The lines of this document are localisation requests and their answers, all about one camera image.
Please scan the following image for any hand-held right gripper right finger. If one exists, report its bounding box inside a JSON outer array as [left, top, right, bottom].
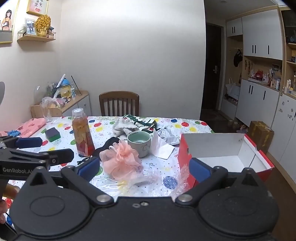
[[174, 158, 265, 205]]

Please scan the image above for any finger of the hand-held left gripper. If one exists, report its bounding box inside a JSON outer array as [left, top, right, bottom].
[[0, 148, 74, 171], [0, 136, 43, 150]]

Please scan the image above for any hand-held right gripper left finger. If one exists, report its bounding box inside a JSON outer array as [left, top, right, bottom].
[[30, 157, 115, 205]]

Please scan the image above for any pink mesh bath pouf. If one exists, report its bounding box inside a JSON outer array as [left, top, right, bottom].
[[99, 149, 141, 181]]

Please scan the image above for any red cardboard box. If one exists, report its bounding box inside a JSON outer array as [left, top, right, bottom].
[[178, 133, 275, 189]]

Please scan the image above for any black cloth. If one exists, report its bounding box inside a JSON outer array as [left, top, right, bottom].
[[94, 137, 121, 161]]

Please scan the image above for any clear bubble wrap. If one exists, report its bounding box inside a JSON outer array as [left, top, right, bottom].
[[116, 163, 197, 197]]

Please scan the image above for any person's left hand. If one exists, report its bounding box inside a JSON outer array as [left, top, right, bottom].
[[0, 184, 21, 225]]

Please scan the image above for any pink printed cloth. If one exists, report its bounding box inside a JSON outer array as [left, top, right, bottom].
[[0, 118, 47, 137]]

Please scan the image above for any green cube box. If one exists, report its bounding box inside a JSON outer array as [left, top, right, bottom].
[[45, 127, 61, 142]]

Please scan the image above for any tea bottle with orange label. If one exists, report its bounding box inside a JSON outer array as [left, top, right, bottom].
[[71, 108, 96, 157]]

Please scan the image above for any clear drinking glass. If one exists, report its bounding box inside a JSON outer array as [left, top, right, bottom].
[[40, 102, 53, 123]]

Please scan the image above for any polka dot tablecloth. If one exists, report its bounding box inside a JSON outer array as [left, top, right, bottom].
[[0, 115, 215, 230]]

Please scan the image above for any white tissue paper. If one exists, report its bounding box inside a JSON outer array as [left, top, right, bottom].
[[151, 130, 176, 159]]

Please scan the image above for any silver plastic packet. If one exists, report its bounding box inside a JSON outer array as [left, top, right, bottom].
[[157, 128, 181, 145]]

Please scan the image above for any clear plastic bag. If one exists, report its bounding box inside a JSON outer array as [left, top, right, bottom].
[[42, 96, 70, 108]]

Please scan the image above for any grey towel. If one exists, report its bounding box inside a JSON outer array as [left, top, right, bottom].
[[112, 118, 139, 137]]

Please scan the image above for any pale green mug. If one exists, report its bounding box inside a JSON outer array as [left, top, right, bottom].
[[127, 131, 153, 158]]

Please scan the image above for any wooden sideboard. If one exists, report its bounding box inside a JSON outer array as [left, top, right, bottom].
[[31, 90, 92, 118]]

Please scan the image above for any yellow cartoon bag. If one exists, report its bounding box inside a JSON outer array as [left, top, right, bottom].
[[57, 85, 73, 99]]

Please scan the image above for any brown cardboard box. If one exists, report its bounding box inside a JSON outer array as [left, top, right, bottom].
[[248, 120, 274, 153]]

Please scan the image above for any green and white striped cloth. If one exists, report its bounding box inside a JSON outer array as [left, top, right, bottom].
[[122, 115, 159, 135]]

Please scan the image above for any wooden chair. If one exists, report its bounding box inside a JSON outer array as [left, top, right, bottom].
[[99, 91, 140, 117]]

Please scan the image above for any thin dark stick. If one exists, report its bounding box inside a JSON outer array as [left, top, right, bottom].
[[71, 75, 82, 96]]

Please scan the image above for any white shopping bag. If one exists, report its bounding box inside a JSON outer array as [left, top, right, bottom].
[[225, 77, 241, 100]]

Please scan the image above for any white lower cabinet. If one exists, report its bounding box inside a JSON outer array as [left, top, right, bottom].
[[235, 79, 296, 167]]

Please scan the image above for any dark door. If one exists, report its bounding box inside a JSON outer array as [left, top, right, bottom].
[[201, 23, 225, 112]]

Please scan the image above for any black hanging bag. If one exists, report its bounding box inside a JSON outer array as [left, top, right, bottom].
[[233, 49, 243, 67]]

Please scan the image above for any golden ornament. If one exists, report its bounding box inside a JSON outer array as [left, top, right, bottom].
[[35, 14, 51, 37]]

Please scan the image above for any gold framed picture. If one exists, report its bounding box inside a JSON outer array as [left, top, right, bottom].
[[26, 0, 49, 17]]

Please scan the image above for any wooden wall shelf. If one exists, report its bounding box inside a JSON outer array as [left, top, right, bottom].
[[17, 28, 56, 42]]

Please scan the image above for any small photo frame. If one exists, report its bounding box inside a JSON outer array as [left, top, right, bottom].
[[25, 18, 37, 36]]

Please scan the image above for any wall poster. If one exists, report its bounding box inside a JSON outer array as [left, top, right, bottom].
[[0, 0, 20, 44]]

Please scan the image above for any white upper wall cabinet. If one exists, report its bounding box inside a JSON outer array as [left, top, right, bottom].
[[226, 9, 284, 61]]

